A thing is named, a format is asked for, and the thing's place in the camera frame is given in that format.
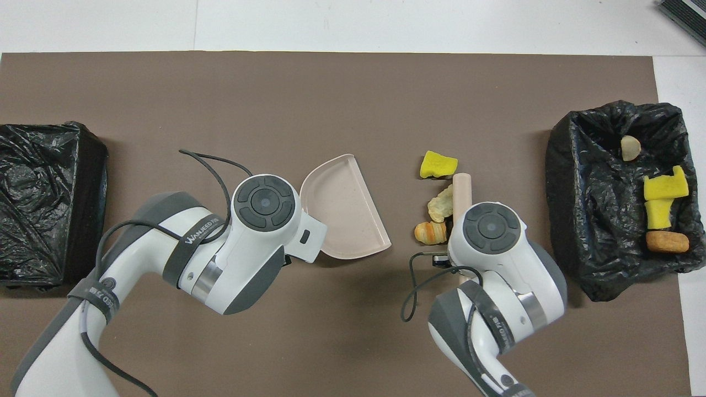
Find striped golden croissant piece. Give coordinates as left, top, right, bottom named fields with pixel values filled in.
left=414, top=221, right=448, bottom=245

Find pale bread piece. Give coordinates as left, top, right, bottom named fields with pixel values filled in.
left=427, top=184, right=454, bottom=223

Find beige brush black bristles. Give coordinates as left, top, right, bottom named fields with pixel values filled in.
left=452, top=173, right=473, bottom=218

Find beige plastic dustpan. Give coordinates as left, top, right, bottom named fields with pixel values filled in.
left=299, top=153, right=393, bottom=260

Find yellow green sponge piece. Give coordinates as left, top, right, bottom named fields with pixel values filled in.
left=419, top=150, right=459, bottom=180

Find pale croissant chunk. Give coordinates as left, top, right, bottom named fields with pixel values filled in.
left=621, top=135, right=642, bottom=162

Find brown bread roll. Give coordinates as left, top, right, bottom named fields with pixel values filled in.
left=645, top=230, right=691, bottom=254

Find crumpled black bag bin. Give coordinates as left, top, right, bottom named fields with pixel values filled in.
left=545, top=99, right=706, bottom=302

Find taut black bag bin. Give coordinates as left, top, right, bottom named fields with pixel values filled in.
left=0, top=121, right=109, bottom=290

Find brown paper mat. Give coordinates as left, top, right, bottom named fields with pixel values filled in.
left=0, top=51, right=693, bottom=397

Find dark ribbed panel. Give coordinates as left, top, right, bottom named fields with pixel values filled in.
left=656, top=0, right=706, bottom=47

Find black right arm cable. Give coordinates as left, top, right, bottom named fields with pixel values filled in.
left=400, top=251, right=486, bottom=323

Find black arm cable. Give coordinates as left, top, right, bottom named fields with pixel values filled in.
left=400, top=251, right=486, bottom=323
left=77, top=149, right=254, bottom=397

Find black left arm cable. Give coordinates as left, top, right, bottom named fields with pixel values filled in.
left=77, top=149, right=254, bottom=397

